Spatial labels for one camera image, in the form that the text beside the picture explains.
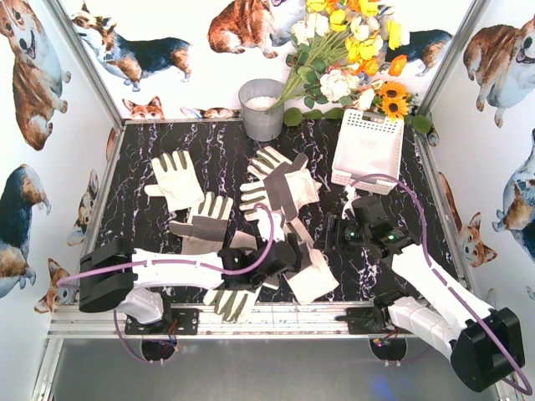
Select grey-strap glove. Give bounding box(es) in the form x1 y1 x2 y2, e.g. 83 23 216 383
169 191 233 255
203 288 261 322
238 169 322 221
228 216 340 306

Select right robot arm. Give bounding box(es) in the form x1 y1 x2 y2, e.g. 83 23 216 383
316 195 525 392

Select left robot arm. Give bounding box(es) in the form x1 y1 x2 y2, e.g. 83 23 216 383
79 234 306 324

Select white perforated storage basket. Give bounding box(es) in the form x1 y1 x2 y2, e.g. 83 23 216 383
331 109 405 195

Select back centre glove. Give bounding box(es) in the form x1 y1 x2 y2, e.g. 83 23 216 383
247 146 321 199

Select far left white glove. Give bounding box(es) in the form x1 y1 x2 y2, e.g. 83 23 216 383
144 150 204 212

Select grey metal bucket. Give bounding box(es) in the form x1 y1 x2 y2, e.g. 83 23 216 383
238 79 284 142

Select artificial flower bouquet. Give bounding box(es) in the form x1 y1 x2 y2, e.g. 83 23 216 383
267 1 431 124

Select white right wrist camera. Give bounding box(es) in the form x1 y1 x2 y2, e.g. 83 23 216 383
342 185 359 220

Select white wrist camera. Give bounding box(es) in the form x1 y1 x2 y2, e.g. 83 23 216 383
342 185 359 220
256 209 286 242

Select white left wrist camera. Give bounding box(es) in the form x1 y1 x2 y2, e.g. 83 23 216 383
256 209 286 242

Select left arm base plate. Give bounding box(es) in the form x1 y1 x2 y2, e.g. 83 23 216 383
123 307 200 336

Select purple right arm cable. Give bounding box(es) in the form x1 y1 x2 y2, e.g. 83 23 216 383
349 173 534 396

